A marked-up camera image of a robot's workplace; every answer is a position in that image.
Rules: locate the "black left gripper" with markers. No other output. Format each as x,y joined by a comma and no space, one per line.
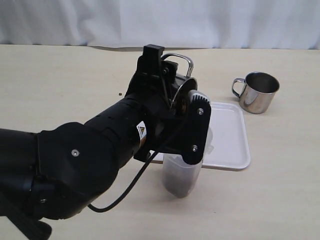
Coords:
151,87

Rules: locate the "steel mug with kibble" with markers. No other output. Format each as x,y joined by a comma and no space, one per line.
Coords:
182,84
255,92

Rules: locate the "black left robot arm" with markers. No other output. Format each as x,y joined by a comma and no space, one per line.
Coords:
55,174

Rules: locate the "translucent plastic container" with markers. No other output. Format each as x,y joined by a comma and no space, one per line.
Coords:
178,177

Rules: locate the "white plastic tray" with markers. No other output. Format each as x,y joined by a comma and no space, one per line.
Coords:
227,146

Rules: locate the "white backdrop curtain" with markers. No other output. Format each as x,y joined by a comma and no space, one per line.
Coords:
226,24

